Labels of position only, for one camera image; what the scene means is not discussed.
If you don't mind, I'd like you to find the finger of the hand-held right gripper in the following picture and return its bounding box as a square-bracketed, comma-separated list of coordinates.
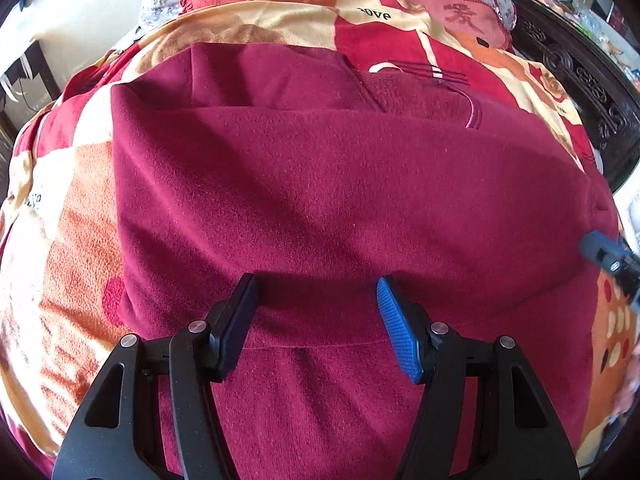
[579, 229, 640, 311]

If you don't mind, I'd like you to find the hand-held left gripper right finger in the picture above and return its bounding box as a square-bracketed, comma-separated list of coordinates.
[376, 275, 581, 480]

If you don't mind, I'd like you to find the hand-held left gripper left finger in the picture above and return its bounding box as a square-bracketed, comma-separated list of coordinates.
[51, 273, 261, 480]

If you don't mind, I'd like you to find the maroon fleece sweater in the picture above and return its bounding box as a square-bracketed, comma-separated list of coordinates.
[111, 42, 621, 480]

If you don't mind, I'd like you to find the printed red orange blanket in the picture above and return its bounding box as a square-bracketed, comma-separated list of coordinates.
[0, 0, 640, 461]

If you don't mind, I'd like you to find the pile of colourful small packets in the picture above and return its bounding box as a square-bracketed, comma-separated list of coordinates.
[540, 0, 640, 86]

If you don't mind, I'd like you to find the dark wooden stool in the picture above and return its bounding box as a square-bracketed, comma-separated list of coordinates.
[0, 41, 62, 126]

